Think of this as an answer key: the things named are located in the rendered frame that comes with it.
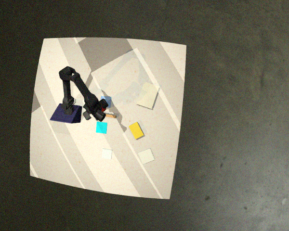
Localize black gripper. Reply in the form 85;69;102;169
83;99;108;120

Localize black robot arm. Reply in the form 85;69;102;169
59;66;106;122

